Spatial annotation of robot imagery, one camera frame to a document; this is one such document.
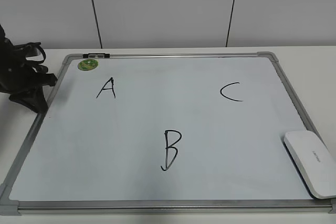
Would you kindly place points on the black hanging clip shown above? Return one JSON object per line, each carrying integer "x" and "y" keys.
{"x": 95, "y": 55}

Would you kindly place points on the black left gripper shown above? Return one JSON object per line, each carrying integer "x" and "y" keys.
{"x": 18, "y": 74}

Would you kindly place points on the round green magnet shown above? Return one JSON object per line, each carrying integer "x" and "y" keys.
{"x": 87, "y": 65}

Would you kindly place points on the white board with grey frame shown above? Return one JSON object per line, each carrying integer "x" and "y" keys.
{"x": 163, "y": 133}

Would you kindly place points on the white board eraser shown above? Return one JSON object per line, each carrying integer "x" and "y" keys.
{"x": 314, "y": 162}

